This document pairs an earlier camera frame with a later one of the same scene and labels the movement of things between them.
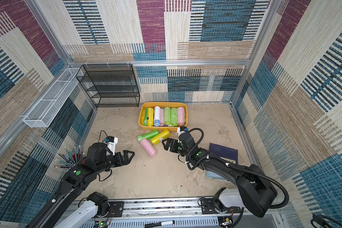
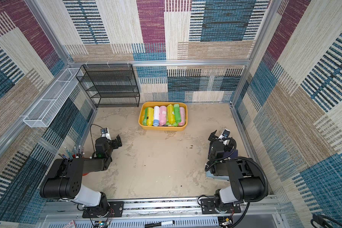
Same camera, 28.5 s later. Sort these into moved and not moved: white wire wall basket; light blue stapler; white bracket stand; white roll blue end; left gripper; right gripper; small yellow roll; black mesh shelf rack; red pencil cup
Moved: left gripper; right gripper; white bracket stand
Not moved: small yellow roll; light blue stapler; white roll blue end; white wire wall basket; black mesh shelf rack; red pencil cup
